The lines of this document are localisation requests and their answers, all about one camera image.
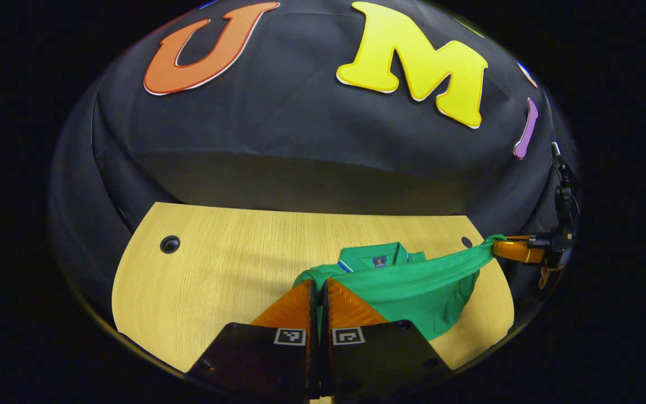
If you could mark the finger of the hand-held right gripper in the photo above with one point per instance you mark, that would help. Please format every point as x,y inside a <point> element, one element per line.
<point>516,251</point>

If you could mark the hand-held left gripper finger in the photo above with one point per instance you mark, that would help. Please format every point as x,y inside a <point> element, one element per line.
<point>326,348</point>
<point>312,348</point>

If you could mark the green T-shirt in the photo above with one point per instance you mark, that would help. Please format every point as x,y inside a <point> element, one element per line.
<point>413,286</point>

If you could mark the black backdrop cloth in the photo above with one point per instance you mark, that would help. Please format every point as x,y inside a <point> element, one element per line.
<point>300,140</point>

